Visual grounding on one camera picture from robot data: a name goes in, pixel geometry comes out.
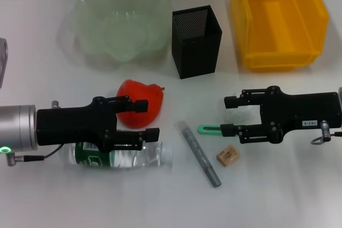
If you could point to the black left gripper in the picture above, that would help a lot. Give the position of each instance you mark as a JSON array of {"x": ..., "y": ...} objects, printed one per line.
[{"x": 69, "y": 124}]

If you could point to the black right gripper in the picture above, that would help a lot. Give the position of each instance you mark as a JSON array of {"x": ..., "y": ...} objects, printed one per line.
[{"x": 302, "y": 110}]

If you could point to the green utility knife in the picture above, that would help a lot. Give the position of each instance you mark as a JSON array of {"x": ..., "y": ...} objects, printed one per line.
[{"x": 200, "y": 129}]

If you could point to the green label water bottle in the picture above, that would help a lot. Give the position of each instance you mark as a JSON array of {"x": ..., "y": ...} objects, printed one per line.
[{"x": 128, "y": 158}]

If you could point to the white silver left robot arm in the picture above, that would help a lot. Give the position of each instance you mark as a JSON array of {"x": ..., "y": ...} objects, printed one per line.
[{"x": 16, "y": 126}]

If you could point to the tan eraser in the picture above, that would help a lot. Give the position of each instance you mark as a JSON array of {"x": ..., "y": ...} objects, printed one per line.
[{"x": 227, "y": 156}]

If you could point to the grey marker pen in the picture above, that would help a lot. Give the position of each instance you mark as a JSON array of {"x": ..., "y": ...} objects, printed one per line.
[{"x": 197, "y": 153}]

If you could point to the black mesh pen holder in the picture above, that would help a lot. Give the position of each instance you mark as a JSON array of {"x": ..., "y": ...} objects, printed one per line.
[{"x": 196, "y": 54}]

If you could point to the green glass fruit plate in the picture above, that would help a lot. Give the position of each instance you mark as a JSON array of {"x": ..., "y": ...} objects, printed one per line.
[{"x": 120, "y": 25}]

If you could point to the yellow plastic bin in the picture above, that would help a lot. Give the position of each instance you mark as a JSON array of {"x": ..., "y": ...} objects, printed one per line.
[{"x": 280, "y": 25}]

